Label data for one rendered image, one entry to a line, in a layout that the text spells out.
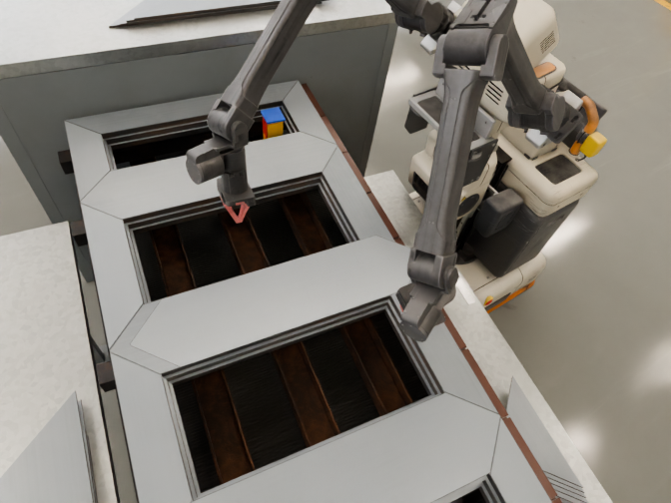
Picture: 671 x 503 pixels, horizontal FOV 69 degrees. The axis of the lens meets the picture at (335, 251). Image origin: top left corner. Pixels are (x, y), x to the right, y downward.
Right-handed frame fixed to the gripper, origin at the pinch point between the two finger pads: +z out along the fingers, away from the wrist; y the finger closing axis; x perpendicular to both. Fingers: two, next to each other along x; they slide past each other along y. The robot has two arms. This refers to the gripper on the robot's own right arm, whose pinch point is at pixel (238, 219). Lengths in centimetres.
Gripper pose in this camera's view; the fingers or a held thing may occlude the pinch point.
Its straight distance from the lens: 119.9
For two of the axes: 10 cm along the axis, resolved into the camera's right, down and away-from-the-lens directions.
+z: -0.5, 7.6, 6.5
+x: 9.2, -2.3, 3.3
